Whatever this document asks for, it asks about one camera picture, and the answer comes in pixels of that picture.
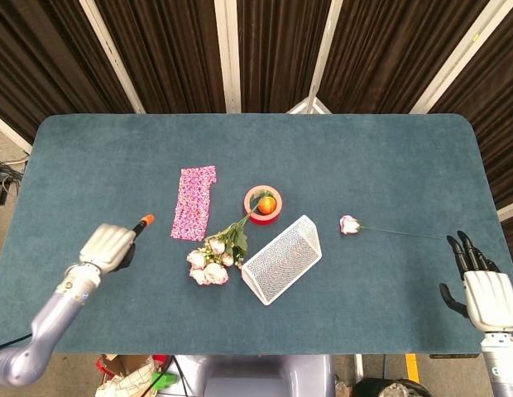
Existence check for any green plastic object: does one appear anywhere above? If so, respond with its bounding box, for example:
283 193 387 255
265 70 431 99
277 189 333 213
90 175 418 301
151 371 177 392

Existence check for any black trash bag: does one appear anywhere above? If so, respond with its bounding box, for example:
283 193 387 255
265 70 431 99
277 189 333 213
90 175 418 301
353 378 431 397

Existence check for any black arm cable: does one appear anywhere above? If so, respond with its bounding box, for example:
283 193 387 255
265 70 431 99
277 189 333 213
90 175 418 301
0 334 34 353

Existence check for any white frame post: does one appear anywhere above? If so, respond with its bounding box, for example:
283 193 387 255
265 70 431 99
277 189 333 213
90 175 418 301
409 0 512 115
285 0 344 116
79 0 146 115
213 0 242 113

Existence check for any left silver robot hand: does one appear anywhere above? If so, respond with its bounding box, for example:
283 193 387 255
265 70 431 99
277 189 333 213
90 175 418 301
79 213 156 274

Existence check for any pink rose bouquet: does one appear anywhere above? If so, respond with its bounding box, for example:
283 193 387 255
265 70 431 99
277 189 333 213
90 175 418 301
186 190 274 287

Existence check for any pink patterned cloth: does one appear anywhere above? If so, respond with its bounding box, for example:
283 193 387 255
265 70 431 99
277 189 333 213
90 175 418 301
170 165 218 242

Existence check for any lilac robot torso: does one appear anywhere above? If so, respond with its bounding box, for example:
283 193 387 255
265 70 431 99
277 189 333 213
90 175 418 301
173 354 336 397

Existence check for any cardboard box with paper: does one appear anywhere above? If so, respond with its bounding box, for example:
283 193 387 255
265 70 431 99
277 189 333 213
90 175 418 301
94 354 158 397

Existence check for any single pink rose with stem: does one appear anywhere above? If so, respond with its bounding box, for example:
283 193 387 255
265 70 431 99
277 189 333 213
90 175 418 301
338 214 448 242

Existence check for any white mesh basket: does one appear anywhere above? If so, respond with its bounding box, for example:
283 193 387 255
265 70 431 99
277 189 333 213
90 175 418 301
241 214 324 307

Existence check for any red tape roll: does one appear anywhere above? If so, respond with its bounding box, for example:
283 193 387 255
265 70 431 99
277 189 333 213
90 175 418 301
243 184 284 227

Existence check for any blue felt table cover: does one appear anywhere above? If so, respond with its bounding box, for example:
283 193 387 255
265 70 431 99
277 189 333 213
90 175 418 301
0 113 513 357

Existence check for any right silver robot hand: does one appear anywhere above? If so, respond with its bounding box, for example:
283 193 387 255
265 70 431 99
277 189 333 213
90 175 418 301
439 230 513 332

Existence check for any dark brown curtain panel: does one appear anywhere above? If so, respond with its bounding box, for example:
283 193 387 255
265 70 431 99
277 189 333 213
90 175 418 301
94 0 227 115
0 0 136 144
429 0 513 270
318 0 489 115
237 0 332 113

